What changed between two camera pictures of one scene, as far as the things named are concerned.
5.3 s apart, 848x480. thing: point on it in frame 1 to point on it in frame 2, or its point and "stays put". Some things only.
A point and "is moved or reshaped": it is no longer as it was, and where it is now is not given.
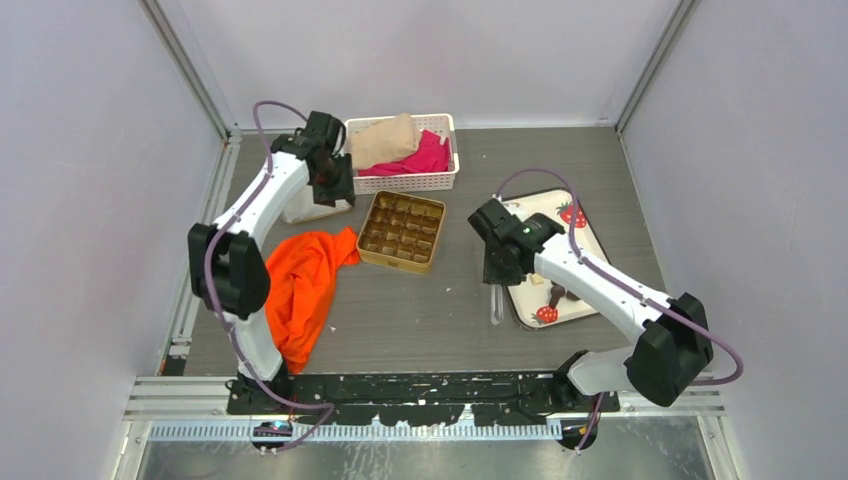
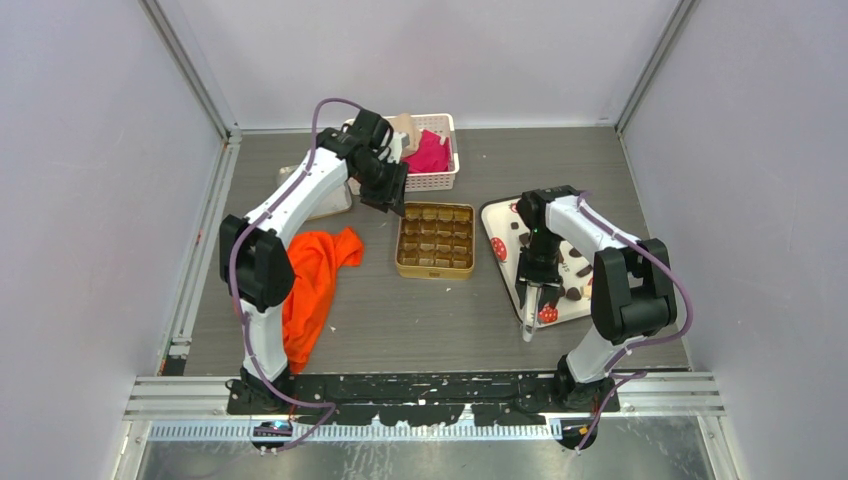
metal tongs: (496, 303) to (532, 301)
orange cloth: (300, 287) stays put
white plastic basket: (441, 124) stays put
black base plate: (433, 398) stays put
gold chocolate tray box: (400, 231) is moved or reshaped
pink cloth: (432, 154) stays put
